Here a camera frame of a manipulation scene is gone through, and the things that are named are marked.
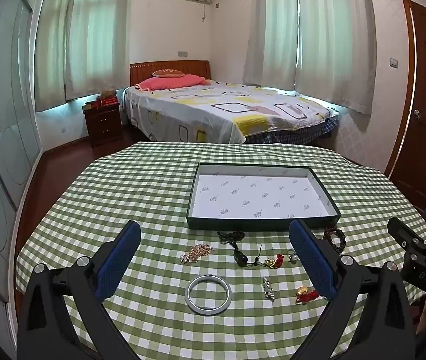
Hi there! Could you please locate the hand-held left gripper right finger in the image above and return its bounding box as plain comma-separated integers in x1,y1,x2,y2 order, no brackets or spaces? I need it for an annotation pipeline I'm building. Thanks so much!
289,219,418,360

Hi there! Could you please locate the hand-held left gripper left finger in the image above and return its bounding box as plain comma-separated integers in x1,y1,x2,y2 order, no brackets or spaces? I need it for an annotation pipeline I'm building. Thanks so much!
17,220,150,360

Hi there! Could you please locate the red knot gold charm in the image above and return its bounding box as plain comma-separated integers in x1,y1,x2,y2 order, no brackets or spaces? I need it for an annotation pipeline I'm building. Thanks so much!
295,286,320,305

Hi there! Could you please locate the silver crystal brooch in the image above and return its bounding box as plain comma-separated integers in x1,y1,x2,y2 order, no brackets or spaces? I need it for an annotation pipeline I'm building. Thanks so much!
261,275,276,302

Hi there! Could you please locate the rose gold chain bracelet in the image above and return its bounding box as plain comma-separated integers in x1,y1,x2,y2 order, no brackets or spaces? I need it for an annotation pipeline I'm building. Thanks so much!
180,244,215,264

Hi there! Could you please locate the dark green shallow box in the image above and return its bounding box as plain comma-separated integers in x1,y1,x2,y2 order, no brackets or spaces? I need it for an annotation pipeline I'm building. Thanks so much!
186,163,342,231

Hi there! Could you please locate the pale jade bangle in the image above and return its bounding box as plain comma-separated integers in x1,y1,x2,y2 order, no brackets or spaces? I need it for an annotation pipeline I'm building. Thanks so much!
185,274,233,316

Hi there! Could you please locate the green checked tablecloth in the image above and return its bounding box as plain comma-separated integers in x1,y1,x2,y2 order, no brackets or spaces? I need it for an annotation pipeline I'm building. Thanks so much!
15,141,426,360

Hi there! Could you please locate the blue plaid bed sheet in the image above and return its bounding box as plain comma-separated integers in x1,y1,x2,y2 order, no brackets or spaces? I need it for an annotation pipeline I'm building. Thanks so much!
243,116,340,145

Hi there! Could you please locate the dark wooden nightstand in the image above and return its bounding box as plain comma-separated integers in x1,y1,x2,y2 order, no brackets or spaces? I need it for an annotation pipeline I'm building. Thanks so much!
82,101,124,148

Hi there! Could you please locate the bed with patterned cover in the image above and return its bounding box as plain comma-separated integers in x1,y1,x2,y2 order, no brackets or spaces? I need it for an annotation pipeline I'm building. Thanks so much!
123,79,340,145

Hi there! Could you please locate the pink pillow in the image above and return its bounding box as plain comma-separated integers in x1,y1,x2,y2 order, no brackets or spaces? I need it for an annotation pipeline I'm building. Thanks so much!
138,75,207,91

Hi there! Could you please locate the wooden bed headboard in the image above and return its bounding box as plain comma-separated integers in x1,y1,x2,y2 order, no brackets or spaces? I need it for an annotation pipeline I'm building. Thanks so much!
129,60,211,87

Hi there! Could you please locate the brown cushion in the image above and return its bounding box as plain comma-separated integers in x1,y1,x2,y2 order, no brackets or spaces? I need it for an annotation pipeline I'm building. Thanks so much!
152,69,186,79

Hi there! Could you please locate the white sheer curtain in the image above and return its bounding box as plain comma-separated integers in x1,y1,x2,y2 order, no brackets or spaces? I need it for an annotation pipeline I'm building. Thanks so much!
35,0,82,112
65,0,131,102
243,0,300,88
295,0,377,115

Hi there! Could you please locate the gold charm with black cord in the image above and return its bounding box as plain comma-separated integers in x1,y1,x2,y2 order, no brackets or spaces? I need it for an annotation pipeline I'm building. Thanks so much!
251,245,286,270

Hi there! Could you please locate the dark red bead bracelet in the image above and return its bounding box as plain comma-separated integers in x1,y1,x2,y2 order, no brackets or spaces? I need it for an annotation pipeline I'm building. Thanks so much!
323,227,346,250

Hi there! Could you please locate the black cord pendant necklace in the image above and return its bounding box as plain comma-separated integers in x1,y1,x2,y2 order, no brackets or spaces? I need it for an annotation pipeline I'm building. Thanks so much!
217,231,253,269

